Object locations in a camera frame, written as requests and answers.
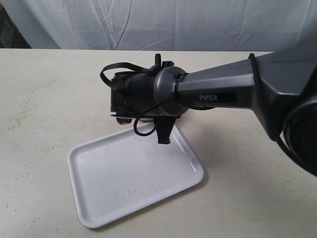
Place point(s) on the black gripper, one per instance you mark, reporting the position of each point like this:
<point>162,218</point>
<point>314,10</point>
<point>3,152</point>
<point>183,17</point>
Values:
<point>134,95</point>

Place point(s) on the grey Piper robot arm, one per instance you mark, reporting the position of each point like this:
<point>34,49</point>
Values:
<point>281,91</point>

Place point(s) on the white backdrop cloth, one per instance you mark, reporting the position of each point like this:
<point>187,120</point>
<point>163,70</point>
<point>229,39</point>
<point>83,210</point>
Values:
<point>164,25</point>

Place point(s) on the white rectangular plastic tray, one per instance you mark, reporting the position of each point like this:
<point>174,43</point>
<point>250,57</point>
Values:
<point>122,173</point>

